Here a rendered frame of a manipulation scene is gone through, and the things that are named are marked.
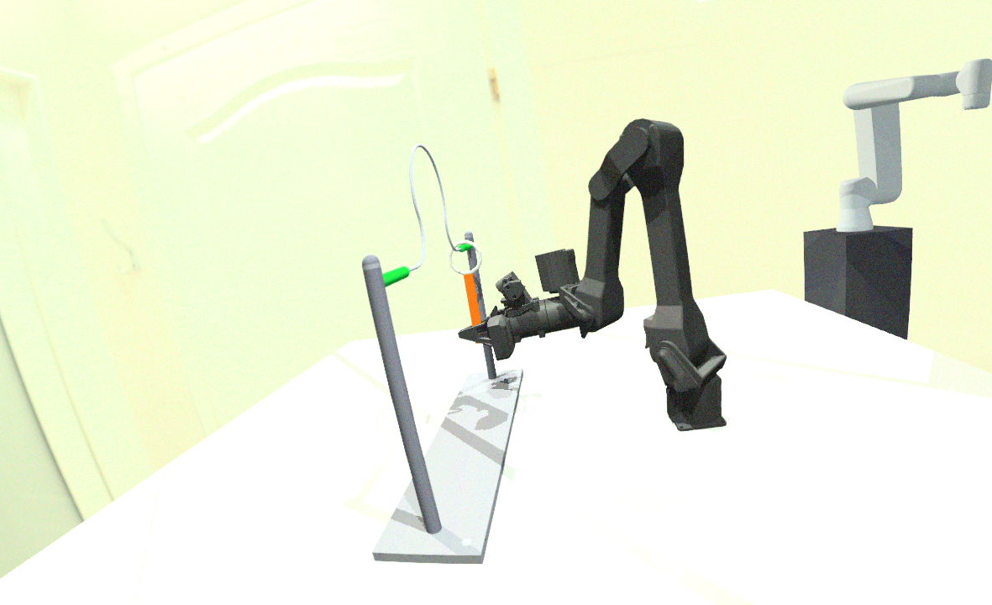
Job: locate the orange bar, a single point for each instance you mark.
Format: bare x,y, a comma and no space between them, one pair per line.
469,281

